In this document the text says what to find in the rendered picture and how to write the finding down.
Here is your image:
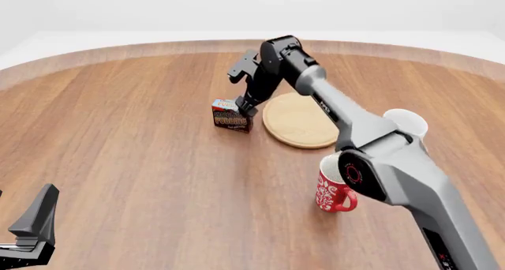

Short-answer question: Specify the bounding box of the chocolate pudding box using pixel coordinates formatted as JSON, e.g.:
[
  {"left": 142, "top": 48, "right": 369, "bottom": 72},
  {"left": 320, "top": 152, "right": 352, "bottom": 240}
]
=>
[{"left": 211, "top": 97, "right": 254, "bottom": 134}]

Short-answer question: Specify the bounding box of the round wooden plate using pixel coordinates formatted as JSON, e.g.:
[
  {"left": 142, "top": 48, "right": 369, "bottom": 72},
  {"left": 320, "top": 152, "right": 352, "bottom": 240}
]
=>
[{"left": 262, "top": 91, "right": 341, "bottom": 150}]

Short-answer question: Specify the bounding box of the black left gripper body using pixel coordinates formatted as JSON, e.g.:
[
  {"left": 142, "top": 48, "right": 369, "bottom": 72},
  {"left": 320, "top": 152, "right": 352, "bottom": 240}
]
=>
[{"left": 0, "top": 235, "right": 56, "bottom": 270}]

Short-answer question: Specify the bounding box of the red mug with white pattern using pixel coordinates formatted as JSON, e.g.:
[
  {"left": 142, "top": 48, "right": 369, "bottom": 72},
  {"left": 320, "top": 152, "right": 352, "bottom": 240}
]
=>
[{"left": 315, "top": 152, "right": 359, "bottom": 213}]

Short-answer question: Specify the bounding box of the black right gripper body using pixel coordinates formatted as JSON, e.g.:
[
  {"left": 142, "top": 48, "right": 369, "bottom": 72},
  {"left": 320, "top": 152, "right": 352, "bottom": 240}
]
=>
[{"left": 234, "top": 95, "right": 260, "bottom": 111}]

